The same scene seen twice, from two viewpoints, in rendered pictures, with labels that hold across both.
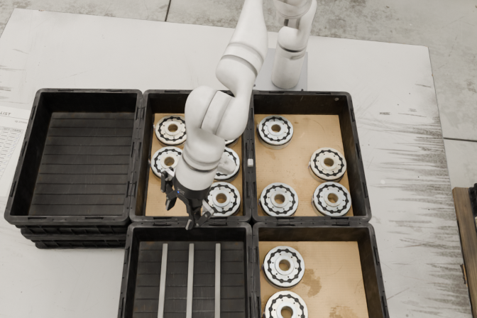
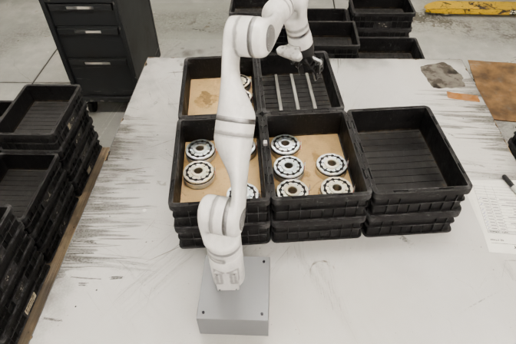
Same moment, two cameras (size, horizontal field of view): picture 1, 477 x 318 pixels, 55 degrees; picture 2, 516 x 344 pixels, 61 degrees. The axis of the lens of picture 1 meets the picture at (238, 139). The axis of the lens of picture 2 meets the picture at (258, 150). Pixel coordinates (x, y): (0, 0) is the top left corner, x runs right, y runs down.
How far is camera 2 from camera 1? 162 cm
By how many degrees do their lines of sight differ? 77
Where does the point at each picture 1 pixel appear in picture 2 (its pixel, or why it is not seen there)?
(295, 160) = (225, 181)
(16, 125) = (497, 236)
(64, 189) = (407, 152)
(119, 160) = (375, 173)
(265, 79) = (250, 271)
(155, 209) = (332, 144)
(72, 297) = not seen: hidden behind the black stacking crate
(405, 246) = (143, 168)
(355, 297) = (194, 111)
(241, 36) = (279, 0)
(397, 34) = not seen: outside the picture
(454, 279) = (116, 153)
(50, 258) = not seen: hidden behind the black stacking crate
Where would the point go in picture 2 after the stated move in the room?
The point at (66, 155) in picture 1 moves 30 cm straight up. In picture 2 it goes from (420, 173) to (445, 102)
